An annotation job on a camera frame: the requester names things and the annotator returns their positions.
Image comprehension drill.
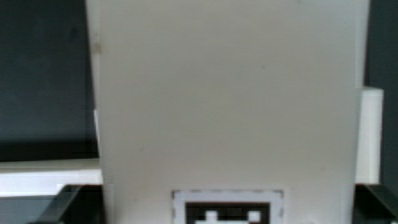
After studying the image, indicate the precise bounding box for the white fence rail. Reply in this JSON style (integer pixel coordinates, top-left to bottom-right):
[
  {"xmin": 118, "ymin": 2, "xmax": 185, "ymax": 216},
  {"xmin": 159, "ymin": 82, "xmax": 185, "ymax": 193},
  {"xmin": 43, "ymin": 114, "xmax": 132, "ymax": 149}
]
[
  {"xmin": 356, "ymin": 87, "xmax": 384, "ymax": 184},
  {"xmin": 0, "ymin": 159, "xmax": 104, "ymax": 197}
]

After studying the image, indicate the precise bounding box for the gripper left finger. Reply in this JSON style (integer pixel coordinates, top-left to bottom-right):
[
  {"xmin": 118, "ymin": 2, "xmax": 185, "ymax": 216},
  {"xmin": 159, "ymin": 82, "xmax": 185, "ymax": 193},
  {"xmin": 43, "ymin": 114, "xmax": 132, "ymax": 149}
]
[{"xmin": 36, "ymin": 185, "xmax": 107, "ymax": 224}]

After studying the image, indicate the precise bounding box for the white front fence rail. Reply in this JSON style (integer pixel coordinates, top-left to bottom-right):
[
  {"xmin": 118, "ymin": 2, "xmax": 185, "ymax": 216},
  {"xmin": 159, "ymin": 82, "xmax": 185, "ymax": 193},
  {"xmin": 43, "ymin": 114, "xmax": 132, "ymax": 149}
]
[{"xmin": 356, "ymin": 87, "xmax": 384, "ymax": 184}]

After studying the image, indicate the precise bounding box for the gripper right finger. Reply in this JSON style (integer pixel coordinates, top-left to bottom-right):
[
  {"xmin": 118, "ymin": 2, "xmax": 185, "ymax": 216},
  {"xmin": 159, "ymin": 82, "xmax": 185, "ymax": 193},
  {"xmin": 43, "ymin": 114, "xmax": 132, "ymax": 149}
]
[{"xmin": 352, "ymin": 184, "xmax": 398, "ymax": 224}]

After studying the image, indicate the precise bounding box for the white cabinet top block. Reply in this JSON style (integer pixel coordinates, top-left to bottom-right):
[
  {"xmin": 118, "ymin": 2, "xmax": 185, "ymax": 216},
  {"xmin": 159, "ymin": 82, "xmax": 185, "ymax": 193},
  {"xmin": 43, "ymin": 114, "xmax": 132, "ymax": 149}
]
[{"xmin": 88, "ymin": 0, "xmax": 363, "ymax": 224}]

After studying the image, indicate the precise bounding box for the white left fence rail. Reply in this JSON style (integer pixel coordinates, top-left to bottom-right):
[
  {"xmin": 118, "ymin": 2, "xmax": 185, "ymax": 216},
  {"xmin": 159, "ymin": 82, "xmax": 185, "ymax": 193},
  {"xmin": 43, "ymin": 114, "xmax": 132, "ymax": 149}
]
[{"xmin": 0, "ymin": 159, "xmax": 104, "ymax": 197}]

